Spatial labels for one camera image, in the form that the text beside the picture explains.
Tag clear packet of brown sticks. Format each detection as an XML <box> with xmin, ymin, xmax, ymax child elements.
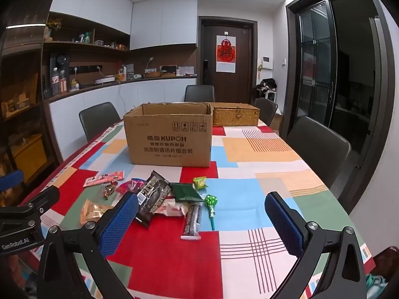
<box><xmin>181</xmin><ymin>202</ymin><xmax>203</xmax><ymax>240</ymax></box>

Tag dark brown door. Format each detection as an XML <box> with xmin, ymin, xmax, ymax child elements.
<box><xmin>199</xmin><ymin>17</ymin><xmax>258</xmax><ymax>104</ymax></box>

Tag green lollipop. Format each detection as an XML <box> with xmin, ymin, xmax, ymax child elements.
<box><xmin>204</xmin><ymin>194</ymin><xmax>219</xmax><ymax>230</ymax></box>

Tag dark glass sliding door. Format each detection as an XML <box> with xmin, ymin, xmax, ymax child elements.
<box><xmin>295</xmin><ymin>0</ymin><xmax>339</xmax><ymax>128</ymax></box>

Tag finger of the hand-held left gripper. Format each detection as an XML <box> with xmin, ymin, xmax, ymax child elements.
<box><xmin>0</xmin><ymin>170</ymin><xmax>25</xmax><ymax>208</ymax></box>
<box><xmin>0</xmin><ymin>187</ymin><xmax>60</xmax><ymax>225</ymax></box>

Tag orange transparent snack packet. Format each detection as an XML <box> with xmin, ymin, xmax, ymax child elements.
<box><xmin>79</xmin><ymin>199</ymin><xmax>114</xmax><ymax>225</ymax></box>

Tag black snack packet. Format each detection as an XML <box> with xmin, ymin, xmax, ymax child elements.
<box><xmin>135</xmin><ymin>171</ymin><xmax>173</xmax><ymax>228</ymax></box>

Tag white wall cabinets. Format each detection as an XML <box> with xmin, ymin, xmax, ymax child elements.
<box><xmin>50</xmin><ymin>0</ymin><xmax>198</xmax><ymax>50</ymax></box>

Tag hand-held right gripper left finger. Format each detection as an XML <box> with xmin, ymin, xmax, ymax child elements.
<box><xmin>37</xmin><ymin>192</ymin><xmax>139</xmax><ymax>299</ymax></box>

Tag white base cabinets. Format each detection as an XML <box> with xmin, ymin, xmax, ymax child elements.
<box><xmin>48</xmin><ymin>78</ymin><xmax>198</xmax><ymax>162</ymax></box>

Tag pile of dark clothes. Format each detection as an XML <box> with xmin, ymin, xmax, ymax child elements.
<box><xmin>256</xmin><ymin>78</ymin><xmax>278</xmax><ymax>93</ymax></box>

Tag woven straw basket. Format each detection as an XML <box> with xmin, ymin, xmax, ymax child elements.
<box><xmin>208</xmin><ymin>102</ymin><xmax>260</xmax><ymax>128</ymax></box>

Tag yellow storage bin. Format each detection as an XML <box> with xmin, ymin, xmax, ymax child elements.
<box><xmin>9</xmin><ymin>134</ymin><xmax>48</xmax><ymax>182</ymax></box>

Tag magenta snack packet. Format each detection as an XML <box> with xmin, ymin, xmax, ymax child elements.
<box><xmin>116</xmin><ymin>178</ymin><xmax>147</xmax><ymax>195</ymax></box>

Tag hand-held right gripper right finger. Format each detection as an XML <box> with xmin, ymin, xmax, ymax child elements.
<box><xmin>264</xmin><ymin>191</ymin><xmax>368</xmax><ymax>299</ymax></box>

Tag dark grey dining chair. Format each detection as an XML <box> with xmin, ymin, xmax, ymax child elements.
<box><xmin>79</xmin><ymin>102</ymin><xmax>121</xmax><ymax>142</ymax></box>
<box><xmin>286</xmin><ymin>116</ymin><xmax>352</xmax><ymax>190</ymax></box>
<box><xmin>184</xmin><ymin>85</ymin><xmax>215</xmax><ymax>103</ymax></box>
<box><xmin>254</xmin><ymin>97</ymin><xmax>279</xmax><ymax>127</ymax></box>

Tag black countertop appliance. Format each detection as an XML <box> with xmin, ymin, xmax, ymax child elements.
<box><xmin>50</xmin><ymin>53</ymin><xmax>70</xmax><ymax>80</ymax></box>

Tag brown cardboard box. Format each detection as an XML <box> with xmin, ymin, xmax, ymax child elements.
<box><xmin>123</xmin><ymin>102</ymin><xmax>214</xmax><ymax>168</ymax></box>

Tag dark green snack packet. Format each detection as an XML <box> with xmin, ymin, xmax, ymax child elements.
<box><xmin>170</xmin><ymin>182</ymin><xmax>204</xmax><ymax>203</ymax></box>

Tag pale pink snack packet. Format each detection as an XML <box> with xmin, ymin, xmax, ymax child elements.
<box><xmin>154</xmin><ymin>200</ymin><xmax>191</xmax><ymax>217</ymax></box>

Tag red wall calendar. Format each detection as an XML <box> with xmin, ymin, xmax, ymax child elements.
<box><xmin>216</xmin><ymin>36</ymin><xmax>236</xmax><ymax>74</ymax></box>

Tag yellow-green candy packet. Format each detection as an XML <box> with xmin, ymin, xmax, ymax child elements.
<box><xmin>192</xmin><ymin>176</ymin><xmax>209</xmax><ymax>191</ymax></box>

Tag small red wrapped candy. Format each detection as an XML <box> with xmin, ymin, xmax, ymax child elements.
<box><xmin>103</xmin><ymin>181</ymin><xmax>119</xmax><ymax>199</ymax></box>

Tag wooden wall shelf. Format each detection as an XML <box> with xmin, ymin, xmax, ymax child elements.
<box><xmin>42</xmin><ymin>12</ymin><xmax>131</xmax><ymax>60</ymax></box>

